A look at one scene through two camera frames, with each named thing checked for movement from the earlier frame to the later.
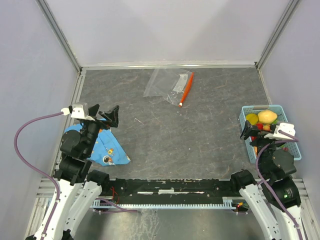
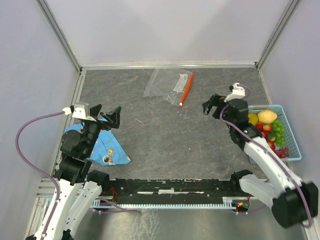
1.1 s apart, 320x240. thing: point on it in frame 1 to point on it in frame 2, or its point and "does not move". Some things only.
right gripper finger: [249, 131] to [213, 102]
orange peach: [266, 127] does not move
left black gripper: [111, 115] does not move
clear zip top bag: [171, 83] does not move
